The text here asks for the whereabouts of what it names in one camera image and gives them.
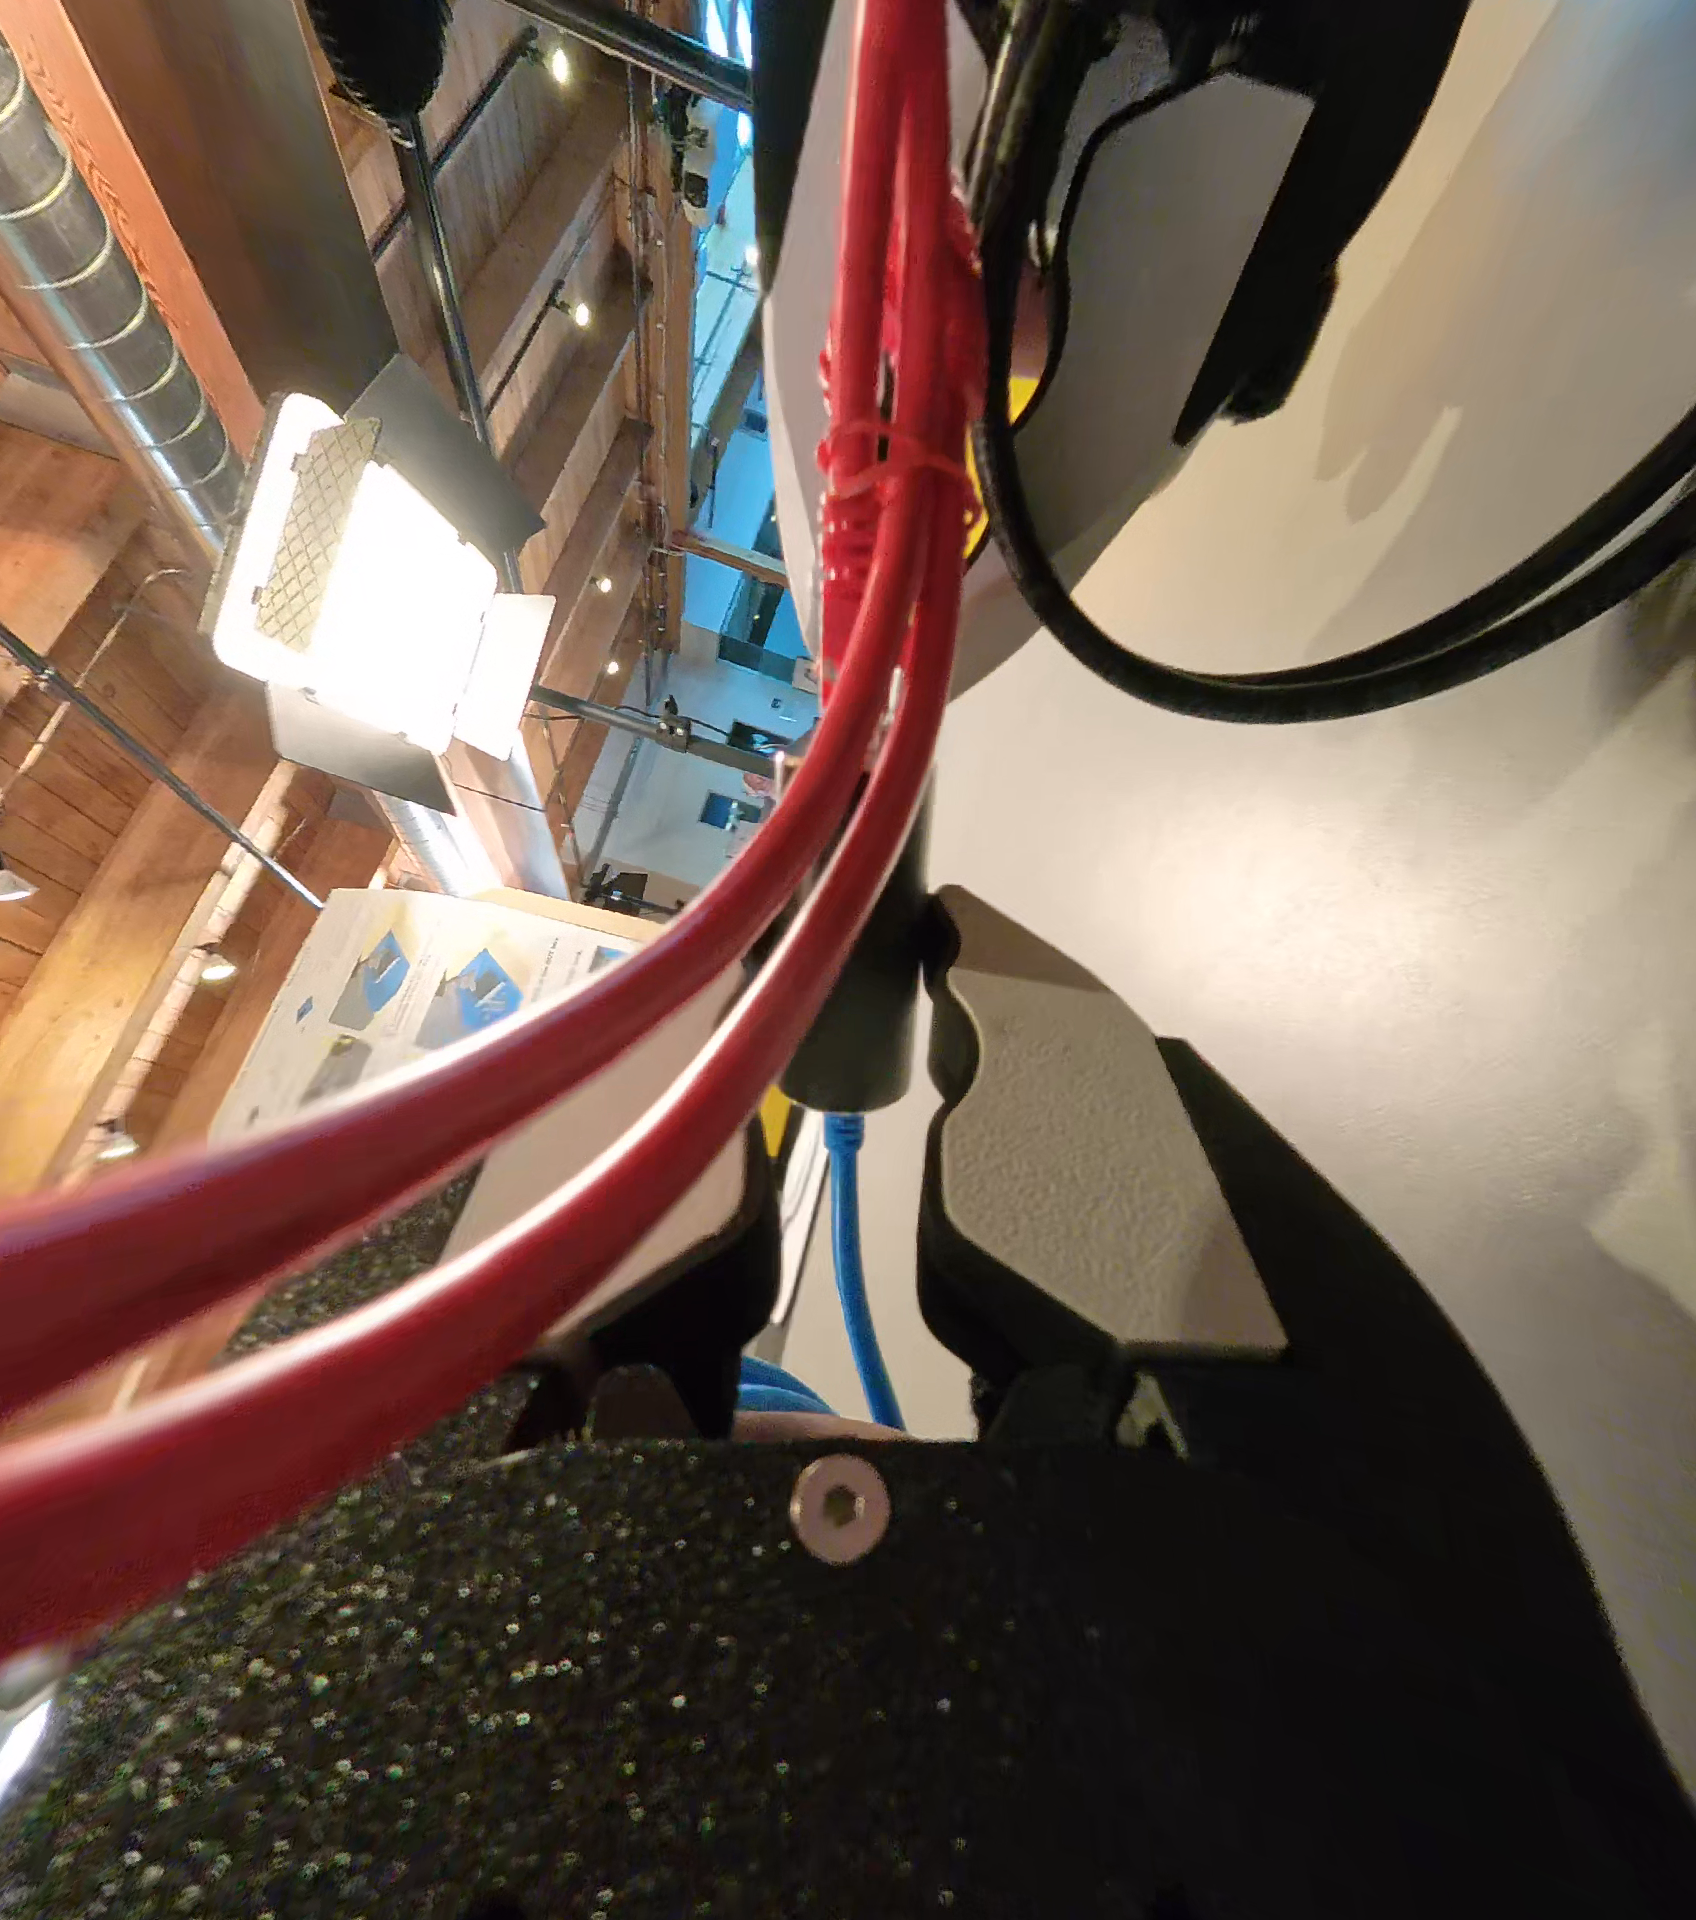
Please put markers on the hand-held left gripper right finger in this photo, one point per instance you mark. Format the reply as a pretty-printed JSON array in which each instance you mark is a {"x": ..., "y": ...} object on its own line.
[{"x": 1105, "y": 1171}]

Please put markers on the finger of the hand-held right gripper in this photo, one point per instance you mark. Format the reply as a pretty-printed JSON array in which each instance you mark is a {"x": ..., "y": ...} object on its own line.
[
  {"x": 1149, "y": 331},
  {"x": 806, "y": 360}
]

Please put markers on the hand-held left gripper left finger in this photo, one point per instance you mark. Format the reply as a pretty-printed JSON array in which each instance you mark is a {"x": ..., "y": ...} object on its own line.
[{"x": 670, "y": 1216}]

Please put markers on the black ethernet adapter hub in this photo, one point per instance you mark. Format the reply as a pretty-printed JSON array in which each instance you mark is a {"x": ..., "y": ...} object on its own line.
[{"x": 855, "y": 992}]

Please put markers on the instruction sheet on stand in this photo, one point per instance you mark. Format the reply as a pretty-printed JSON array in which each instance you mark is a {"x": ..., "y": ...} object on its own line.
[{"x": 399, "y": 1006}]

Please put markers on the bright ceiling light panel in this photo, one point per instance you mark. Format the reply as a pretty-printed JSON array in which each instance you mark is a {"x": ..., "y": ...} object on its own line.
[{"x": 384, "y": 601}]

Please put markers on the black disc lamp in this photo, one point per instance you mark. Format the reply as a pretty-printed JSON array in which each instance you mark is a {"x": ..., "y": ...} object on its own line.
[{"x": 384, "y": 46}]

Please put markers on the ceiling spotlight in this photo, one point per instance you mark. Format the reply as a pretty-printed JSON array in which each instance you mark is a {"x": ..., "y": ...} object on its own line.
[{"x": 2, "y": 879}]

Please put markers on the silver air duct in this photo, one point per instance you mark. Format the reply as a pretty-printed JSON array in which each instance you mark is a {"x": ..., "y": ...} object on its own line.
[{"x": 69, "y": 241}]

